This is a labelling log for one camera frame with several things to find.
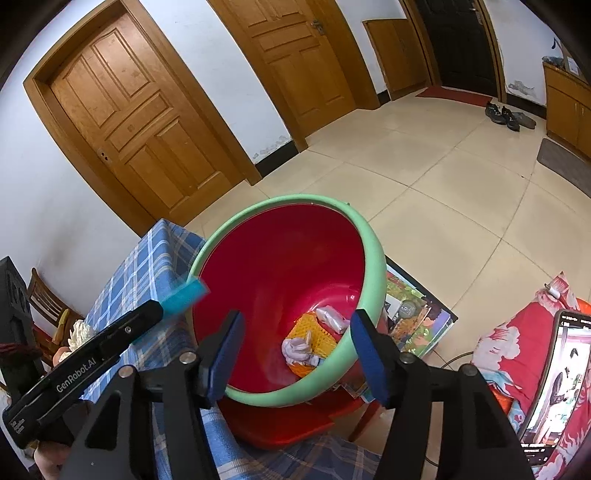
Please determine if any wooden door with handle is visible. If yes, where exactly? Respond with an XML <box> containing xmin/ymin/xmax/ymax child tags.
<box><xmin>208</xmin><ymin>0</ymin><xmax>382</xmax><ymax>153</ymax></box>

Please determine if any black door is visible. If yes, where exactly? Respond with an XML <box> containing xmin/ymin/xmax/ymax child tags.
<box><xmin>402</xmin><ymin>0</ymin><xmax>506</xmax><ymax>100</ymax></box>

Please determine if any wooden chair with cushion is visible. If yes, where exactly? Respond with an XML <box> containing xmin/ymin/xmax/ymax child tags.
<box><xmin>28</xmin><ymin>268</ymin><xmax>86</xmax><ymax>342</ymax></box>

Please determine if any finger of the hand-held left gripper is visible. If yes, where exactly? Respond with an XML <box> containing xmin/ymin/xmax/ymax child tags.
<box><xmin>92</xmin><ymin>299</ymin><xmax>164</xmax><ymax>354</ymax></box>

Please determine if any low wooden wall panel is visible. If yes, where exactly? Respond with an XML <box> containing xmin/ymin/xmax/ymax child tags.
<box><xmin>362</xmin><ymin>18</ymin><xmax>430</xmax><ymax>102</ymax></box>

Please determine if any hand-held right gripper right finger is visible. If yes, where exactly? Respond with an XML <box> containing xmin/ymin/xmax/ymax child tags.
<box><xmin>349</xmin><ymin>308</ymin><xmax>532</xmax><ymax>480</ymax></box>

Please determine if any wooden panel door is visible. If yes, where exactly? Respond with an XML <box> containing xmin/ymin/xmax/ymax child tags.
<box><xmin>23</xmin><ymin>0</ymin><xmax>264</xmax><ymax>236</ymax></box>

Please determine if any white plastic bag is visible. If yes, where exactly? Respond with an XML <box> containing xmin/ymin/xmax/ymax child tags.
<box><xmin>315</xmin><ymin>305</ymin><xmax>351</xmax><ymax>334</ymax></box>

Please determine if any red basin with green rim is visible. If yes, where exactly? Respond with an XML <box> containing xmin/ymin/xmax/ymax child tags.
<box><xmin>187</xmin><ymin>195</ymin><xmax>387</xmax><ymax>408</ymax></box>

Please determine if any grey floor mat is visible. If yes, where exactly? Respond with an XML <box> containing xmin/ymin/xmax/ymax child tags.
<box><xmin>537</xmin><ymin>137</ymin><xmax>591</xmax><ymax>195</ymax></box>

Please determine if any person's left hand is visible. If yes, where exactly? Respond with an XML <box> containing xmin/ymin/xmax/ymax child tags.
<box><xmin>34</xmin><ymin>444</ymin><xmax>71</xmax><ymax>480</ymax></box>

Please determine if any large yellow foam fruit net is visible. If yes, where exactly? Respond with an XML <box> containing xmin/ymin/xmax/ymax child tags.
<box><xmin>288</xmin><ymin>314</ymin><xmax>345</xmax><ymax>358</ymax></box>

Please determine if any red floral blanket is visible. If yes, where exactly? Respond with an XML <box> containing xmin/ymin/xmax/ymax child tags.
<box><xmin>473</xmin><ymin>270</ymin><xmax>591</xmax><ymax>480</ymax></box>

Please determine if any cream foam fruit net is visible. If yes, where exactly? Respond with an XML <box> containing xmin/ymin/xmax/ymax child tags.
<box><xmin>68</xmin><ymin>319</ymin><xmax>95</xmax><ymax>349</ymax></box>

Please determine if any smartphone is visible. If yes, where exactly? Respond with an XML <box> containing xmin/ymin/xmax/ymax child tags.
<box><xmin>517</xmin><ymin>309</ymin><xmax>591</xmax><ymax>467</ymax></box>

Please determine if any blue plaid tablecloth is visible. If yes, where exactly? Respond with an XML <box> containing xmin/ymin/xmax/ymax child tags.
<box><xmin>83</xmin><ymin>219</ymin><xmax>384</xmax><ymax>480</ymax></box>

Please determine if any colourful picture book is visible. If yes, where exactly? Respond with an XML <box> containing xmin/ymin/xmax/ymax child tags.
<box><xmin>342</xmin><ymin>256</ymin><xmax>459</xmax><ymax>402</ymax></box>

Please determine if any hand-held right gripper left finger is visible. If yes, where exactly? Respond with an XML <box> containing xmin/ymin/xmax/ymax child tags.
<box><xmin>60</xmin><ymin>310</ymin><xmax>246</xmax><ymax>480</ymax></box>

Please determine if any red doormat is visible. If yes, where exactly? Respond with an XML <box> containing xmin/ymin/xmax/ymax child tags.
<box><xmin>416</xmin><ymin>85</ymin><xmax>494</xmax><ymax>109</ymax></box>

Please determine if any red plastic stool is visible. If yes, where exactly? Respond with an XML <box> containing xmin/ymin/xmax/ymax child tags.
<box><xmin>217</xmin><ymin>392</ymin><xmax>384</xmax><ymax>450</ymax></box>

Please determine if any wooden cabinet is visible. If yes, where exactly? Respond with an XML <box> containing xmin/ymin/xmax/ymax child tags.
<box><xmin>542</xmin><ymin>60</ymin><xmax>591</xmax><ymax>162</ymax></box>

